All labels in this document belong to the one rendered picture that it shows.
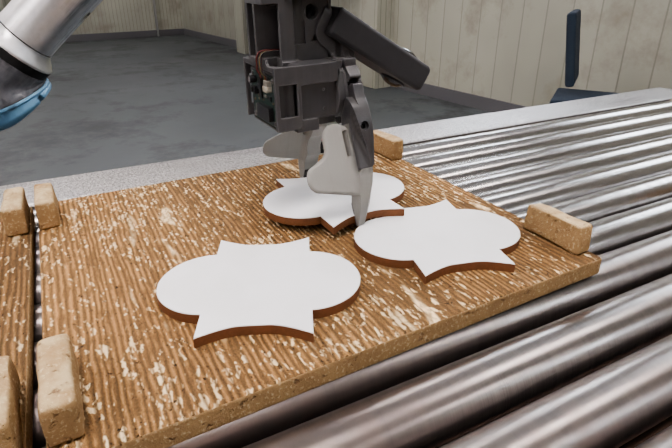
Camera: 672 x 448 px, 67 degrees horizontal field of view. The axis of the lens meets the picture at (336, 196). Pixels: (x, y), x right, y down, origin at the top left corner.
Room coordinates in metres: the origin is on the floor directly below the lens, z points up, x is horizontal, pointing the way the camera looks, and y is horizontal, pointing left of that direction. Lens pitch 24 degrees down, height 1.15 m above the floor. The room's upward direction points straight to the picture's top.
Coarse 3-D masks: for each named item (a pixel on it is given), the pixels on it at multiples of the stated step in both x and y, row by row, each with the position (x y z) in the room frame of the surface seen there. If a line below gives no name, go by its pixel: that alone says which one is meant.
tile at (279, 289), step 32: (224, 256) 0.35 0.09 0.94; (256, 256) 0.35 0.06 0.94; (288, 256) 0.35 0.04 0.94; (320, 256) 0.35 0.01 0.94; (160, 288) 0.31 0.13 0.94; (192, 288) 0.31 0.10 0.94; (224, 288) 0.31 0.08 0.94; (256, 288) 0.31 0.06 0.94; (288, 288) 0.31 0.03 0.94; (320, 288) 0.31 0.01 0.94; (352, 288) 0.31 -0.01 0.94; (192, 320) 0.28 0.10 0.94; (224, 320) 0.27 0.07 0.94; (256, 320) 0.27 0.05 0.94; (288, 320) 0.27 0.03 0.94
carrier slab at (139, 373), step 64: (128, 192) 0.50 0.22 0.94; (192, 192) 0.50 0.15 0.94; (256, 192) 0.50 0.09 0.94; (448, 192) 0.50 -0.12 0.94; (64, 256) 0.37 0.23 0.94; (128, 256) 0.37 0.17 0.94; (192, 256) 0.37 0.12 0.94; (512, 256) 0.37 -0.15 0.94; (576, 256) 0.37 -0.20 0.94; (64, 320) 0.28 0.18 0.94; (128, 320) 0.28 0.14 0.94; (320, 320) 0.28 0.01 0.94; (384, 320) 0.28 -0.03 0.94; (448, 320) 0.28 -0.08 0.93; (128, 384) 0.22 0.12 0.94; (192, 384) 0.22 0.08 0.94; (256, 384) 0.22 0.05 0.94; (320, 384) 0.24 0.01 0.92
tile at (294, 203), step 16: (384, 176) 0.51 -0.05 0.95; (272, 192) 0.47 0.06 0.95; (288, 192) 0.46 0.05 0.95; (304, 192) 0.46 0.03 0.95; (384, 192) 0.46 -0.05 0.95; (400, 192) 0.46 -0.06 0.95; (272, 208) 0.43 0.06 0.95; (288, 208) 0.43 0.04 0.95; (304, 208) 0.43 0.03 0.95; (320, 208) 0.43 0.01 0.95; (336, 208) 0.43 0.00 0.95; (368, 208) 0.43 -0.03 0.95; (384, 208) 0.43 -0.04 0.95; (400, 208) 0.43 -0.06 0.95; (288, 224) 0.41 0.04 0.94; (304, 224) 0.41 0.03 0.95; (336, 224) 0.39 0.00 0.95
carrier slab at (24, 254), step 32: (0, 224) 0.43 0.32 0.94; (32, 224) 0.43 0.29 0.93; (0, 256) 0.37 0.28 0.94; (32, 256) 0.38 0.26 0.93; (0, 288) 0.32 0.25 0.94; (32, 288) 0.33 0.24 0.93; (0, 320) 0.28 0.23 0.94; (32, 320) 0.29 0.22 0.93; (0, 352) 0.25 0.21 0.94; (32, 352) 0.26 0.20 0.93; (32, 384) 0.24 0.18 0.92; (32, 416) 0.21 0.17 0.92
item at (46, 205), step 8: (40, 184) 0.46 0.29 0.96; (48, 184) 0.46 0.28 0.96; (40, 192) 0.44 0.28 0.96; (48, 192) 0.44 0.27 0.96; (40, 200) 0.42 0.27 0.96; (48, 200) 0.42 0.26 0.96; (56, 200) 0.45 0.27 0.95; (40, 208) 0.41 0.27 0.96; (48, 208) 0.42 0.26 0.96; (56, 208) 0.42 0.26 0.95; (40, 216) 0.41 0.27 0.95; (48, 216) 0.42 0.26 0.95; (56, 216) 0.42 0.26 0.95; (40, 224) 0.41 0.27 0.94; (48, 224) 0.42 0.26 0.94; (56, 224) 0.42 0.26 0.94
